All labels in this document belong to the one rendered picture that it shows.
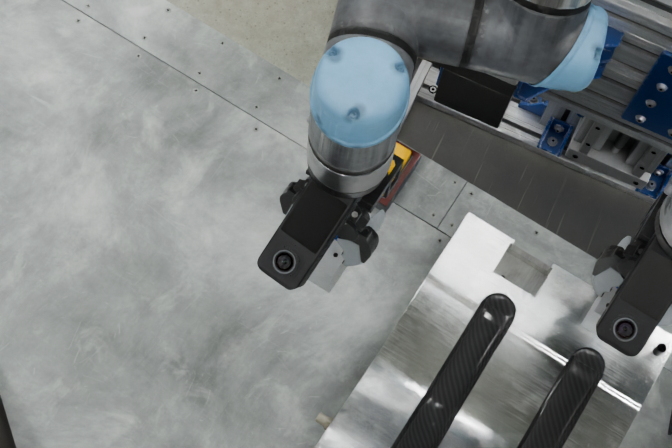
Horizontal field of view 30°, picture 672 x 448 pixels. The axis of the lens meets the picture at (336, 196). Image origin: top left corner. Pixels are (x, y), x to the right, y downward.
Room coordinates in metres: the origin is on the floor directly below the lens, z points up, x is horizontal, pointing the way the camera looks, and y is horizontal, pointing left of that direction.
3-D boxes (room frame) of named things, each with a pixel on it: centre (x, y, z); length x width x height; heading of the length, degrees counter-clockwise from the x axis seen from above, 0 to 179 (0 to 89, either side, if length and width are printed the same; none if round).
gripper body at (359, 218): (0.45, -0.01, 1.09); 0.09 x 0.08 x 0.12; 157
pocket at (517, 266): (0.46, -0.21, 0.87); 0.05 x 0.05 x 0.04; 67
